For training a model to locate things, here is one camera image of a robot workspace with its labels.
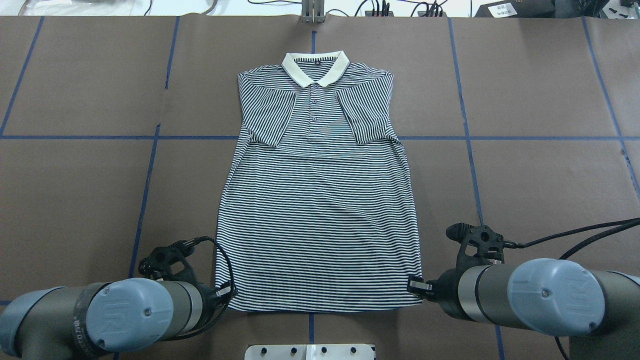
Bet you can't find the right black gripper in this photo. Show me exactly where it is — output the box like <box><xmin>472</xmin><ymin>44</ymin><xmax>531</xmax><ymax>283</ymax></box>
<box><xmin>407</xmin><ymin>275</ymin><xmax>441</xmax><ymax>303</ymax></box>

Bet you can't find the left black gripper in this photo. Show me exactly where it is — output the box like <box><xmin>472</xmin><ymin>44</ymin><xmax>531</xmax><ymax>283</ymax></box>
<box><xmin>202</xmin><ymin>282</ymin><xmax>238</xmax><ymax>319</ymax></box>

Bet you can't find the striped polo shirt white collar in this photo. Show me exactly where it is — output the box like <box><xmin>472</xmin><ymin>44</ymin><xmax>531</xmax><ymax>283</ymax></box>
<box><xmin>215</xmin><ymin>50</ymin><xmax>422</xmax><ymax>313</ymax></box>

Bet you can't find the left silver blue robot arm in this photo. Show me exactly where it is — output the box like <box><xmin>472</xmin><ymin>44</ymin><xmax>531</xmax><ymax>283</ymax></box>
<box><xmin>1</xmin><ymin>278</ymin><xmax>237</xmax><ymax>360</ymax></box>

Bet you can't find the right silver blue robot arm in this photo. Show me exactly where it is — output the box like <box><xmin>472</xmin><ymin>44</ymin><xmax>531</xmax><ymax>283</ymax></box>
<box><xmin>407</xmin><ymin>258</ymin><xmax>640</xmax><ymax>360</ymax></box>

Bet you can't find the black box white label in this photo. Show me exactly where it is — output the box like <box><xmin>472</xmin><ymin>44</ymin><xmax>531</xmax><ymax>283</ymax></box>
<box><xmin>473</xmin><ymin>0</ymin><xmax>556</xmax><ymax>19</ymax></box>

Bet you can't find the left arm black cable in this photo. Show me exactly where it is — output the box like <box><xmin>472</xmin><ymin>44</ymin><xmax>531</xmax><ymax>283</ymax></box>
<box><xmin>181</xmin><ymin>236</ymin><xmax>237</xmax><ymax>301</ymax></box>

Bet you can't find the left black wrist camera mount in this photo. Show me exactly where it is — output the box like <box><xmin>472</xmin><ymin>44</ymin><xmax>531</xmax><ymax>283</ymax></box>
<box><xmin>137</xmin><ymin>239</ymin><xmax>198</xmax><ymax>286</ymax></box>

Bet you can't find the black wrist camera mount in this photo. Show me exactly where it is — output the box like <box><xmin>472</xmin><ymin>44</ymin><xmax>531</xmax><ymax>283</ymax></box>
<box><xmin>137</xmin><ymin>239</ymin><xmax>198</xmax><ymax>286</ymax></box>
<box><xmin>445</xmin><ymin>222</ymin><xmax>505</xmax><ymax>274</ymax></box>

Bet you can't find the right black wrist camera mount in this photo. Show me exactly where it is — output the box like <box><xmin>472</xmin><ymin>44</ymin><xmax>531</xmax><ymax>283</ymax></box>
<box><xmin>445</xmin><ymin>222</ymin><xmax>505</xmax><ymax>274</ymax></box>

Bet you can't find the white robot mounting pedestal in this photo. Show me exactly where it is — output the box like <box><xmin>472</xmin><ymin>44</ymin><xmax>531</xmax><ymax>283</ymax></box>
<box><xmin>244</xmin><ymin>343</ymin><xmax>377</xmax><ymax>360</ymax></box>

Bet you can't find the aluminium extrusion frame post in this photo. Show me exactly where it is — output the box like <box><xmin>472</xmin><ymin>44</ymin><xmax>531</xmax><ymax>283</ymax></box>
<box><xmin>300</xmin><ymin>0</ymin><xmax>326</xmax><ymax>24</ymax></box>

